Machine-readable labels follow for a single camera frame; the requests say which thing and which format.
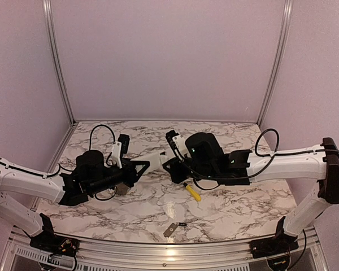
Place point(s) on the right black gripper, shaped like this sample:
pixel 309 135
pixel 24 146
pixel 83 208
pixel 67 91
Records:
pixel 177 177

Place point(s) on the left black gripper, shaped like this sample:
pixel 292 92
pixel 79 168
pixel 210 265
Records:
pixel 130 171

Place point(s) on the yellow handle screwdriver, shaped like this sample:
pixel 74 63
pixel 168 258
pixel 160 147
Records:
pixel 192 192

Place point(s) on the grey battery compartment cover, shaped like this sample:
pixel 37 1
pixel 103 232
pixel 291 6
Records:
pixel 169 231

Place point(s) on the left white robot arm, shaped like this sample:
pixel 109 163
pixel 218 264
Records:
pixel 25 181

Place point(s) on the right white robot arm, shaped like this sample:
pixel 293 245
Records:
pixel 319 162

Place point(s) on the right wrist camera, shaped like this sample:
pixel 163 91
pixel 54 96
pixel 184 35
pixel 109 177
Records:
pixel 177 144

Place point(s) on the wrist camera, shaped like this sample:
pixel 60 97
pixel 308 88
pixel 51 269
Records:
pixel 119 148
pixel 177 144

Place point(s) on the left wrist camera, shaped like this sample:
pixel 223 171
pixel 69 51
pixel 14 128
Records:
pixel 119 148

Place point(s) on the front aluminium table rail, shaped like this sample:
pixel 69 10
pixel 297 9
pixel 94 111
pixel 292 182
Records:
pixel 112 255

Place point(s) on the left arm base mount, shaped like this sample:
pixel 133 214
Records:
pixel 56 244

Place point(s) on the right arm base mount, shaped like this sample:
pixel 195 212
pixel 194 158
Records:
pixel 279 243

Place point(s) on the left aluminium frame post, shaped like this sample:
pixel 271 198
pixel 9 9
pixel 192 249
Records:
pixel 48 13

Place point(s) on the aluminium frame post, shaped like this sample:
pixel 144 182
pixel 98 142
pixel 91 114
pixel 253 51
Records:
pixel 48 13
pixel 279 54

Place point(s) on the right aluminium frame post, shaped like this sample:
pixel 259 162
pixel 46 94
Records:
pixel 279 54

